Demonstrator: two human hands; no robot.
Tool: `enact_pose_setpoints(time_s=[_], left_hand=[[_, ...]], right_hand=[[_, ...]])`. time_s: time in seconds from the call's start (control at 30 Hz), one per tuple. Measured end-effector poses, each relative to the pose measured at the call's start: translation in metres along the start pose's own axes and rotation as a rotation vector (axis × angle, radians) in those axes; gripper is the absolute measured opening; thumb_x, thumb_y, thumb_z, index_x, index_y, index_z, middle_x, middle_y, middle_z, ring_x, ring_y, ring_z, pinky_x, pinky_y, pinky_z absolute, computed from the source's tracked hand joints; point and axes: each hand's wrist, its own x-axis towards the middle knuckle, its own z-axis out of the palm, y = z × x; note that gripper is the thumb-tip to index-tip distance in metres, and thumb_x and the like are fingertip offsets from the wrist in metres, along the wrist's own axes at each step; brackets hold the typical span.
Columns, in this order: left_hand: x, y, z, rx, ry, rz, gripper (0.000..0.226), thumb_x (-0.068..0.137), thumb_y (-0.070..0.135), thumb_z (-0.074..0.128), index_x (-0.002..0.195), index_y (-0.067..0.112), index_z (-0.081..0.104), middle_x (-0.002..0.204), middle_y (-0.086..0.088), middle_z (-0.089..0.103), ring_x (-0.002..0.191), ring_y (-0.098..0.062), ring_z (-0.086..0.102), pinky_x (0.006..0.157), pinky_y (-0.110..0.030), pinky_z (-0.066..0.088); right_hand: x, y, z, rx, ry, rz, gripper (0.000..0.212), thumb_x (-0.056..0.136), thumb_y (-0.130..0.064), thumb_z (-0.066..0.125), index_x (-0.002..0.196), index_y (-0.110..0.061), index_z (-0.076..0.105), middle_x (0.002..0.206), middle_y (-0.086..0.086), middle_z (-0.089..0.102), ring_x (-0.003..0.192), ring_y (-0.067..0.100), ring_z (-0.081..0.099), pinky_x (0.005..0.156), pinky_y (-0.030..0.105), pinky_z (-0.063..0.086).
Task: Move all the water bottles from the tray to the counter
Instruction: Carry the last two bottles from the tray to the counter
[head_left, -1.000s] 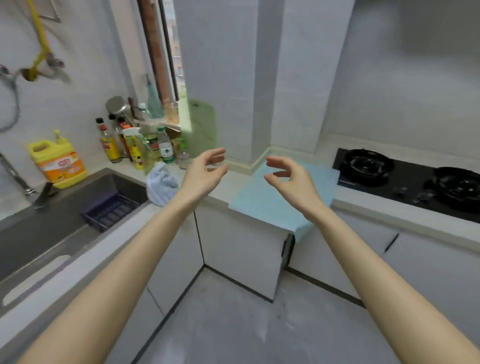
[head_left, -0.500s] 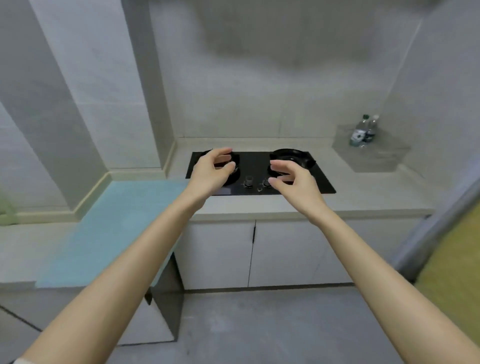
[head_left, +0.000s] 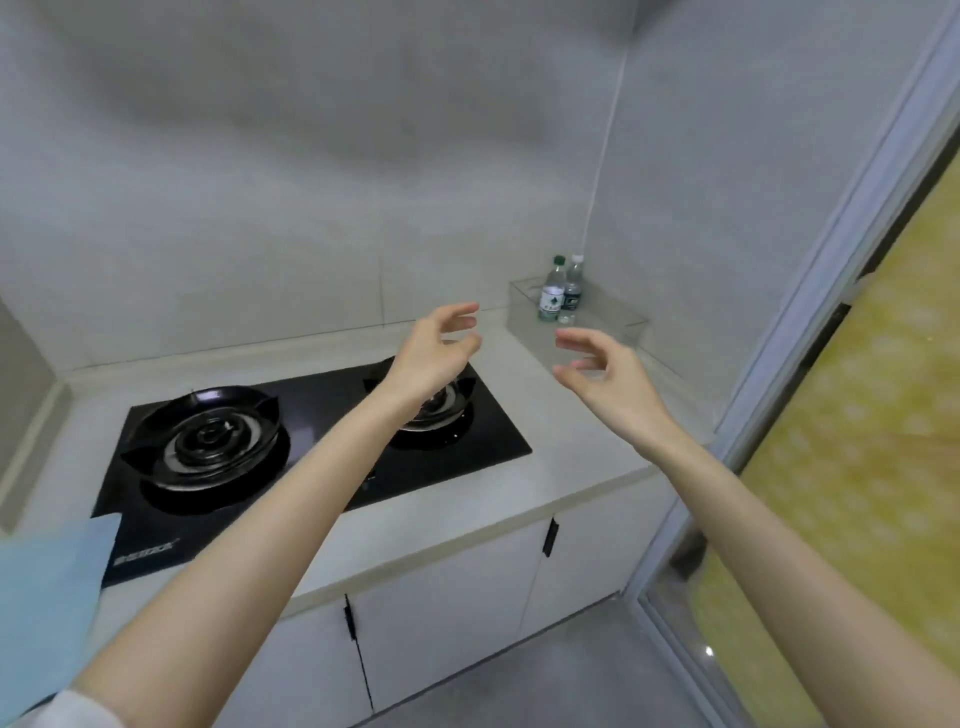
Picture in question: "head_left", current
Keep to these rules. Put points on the person's left hand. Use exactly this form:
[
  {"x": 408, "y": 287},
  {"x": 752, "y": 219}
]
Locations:
[{"x": 427, "y": 367}]

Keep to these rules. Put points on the person's right hand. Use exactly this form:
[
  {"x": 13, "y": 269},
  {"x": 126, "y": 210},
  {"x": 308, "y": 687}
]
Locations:
[{"x": 622, "y": 397}]

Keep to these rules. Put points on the clear plastic tray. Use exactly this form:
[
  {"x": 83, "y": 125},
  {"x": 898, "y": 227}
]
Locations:
[{"x": 525, "y": 322}]

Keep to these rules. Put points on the clear white-capped water bottle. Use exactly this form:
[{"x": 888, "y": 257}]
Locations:
[{"x": 574, "y": 289}]

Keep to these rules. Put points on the clear green-capped water bottle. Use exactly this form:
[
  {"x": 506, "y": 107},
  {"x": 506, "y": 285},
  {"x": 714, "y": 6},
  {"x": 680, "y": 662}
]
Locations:
[{"x": 551, "y": 296}]

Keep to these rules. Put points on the person's right forearm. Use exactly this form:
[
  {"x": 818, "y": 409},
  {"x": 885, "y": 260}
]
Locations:
[{"x": 810, "y": 585}]

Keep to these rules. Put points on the person's left forearm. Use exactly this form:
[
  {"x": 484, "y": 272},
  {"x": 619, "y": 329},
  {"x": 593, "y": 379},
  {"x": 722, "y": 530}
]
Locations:
[{"x": 247, "y": 555}]

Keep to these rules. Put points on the person's white shirt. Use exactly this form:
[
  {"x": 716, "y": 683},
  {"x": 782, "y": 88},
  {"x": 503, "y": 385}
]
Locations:
[{"x": 75, "y": 712}]

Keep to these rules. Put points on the black glass gas stove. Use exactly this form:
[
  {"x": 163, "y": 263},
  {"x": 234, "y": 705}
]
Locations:
[{"x": 315, "y": 405}]

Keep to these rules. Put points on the yellow patterned door film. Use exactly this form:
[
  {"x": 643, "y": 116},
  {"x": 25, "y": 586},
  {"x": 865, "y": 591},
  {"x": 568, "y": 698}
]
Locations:
[{"x": 862, "y": 450}]

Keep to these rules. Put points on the light blue mat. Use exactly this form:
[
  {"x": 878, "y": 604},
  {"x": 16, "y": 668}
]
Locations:
[{"x": 45, "y": 600}]

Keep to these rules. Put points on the white sliding door frame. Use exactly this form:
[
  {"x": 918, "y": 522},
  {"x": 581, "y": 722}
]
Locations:
[{"x": 825, "y": 247}]

